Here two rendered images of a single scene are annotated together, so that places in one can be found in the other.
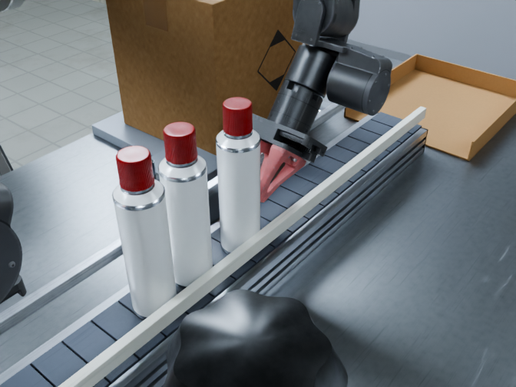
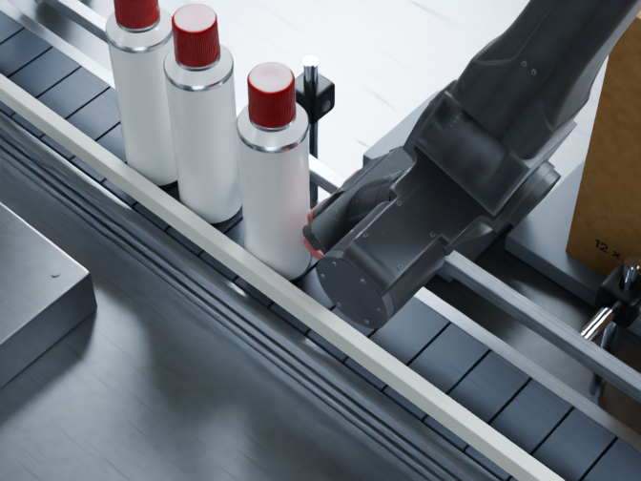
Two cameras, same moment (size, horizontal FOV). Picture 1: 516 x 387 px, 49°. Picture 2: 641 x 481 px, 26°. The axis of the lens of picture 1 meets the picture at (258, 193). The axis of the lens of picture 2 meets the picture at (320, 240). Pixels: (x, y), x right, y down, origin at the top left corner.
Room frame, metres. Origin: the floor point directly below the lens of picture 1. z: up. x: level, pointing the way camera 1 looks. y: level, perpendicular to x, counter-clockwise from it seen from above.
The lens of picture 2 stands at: (0.63, -0.65, 1.75)
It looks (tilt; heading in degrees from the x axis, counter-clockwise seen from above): 51 degrees down; 92
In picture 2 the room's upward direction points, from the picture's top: straight up
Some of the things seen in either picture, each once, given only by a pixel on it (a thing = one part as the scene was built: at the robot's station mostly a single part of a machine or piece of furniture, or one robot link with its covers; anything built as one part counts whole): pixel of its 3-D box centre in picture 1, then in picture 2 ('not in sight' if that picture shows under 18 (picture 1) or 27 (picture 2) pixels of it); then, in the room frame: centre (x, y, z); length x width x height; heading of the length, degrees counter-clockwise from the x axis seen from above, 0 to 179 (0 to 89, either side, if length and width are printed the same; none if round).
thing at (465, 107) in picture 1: (439, 100); not in sight; (1.05, -0.37, 0.85); 0.30 x 0.26 x 0.04; 141
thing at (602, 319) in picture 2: not in sight; (598, 349); (0.81, -0.07, 0.91); 0.07 x 0.03 x 0.17; 51
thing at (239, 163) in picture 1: (239, 180); (275, 176); (0.57, 0.02, 0.98); 0.05 x 0.05 x 0.20
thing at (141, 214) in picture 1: (145, 236); (147, 80); (0.46, 0.12, 0.98); 0.05 x 0.05 x 0.20
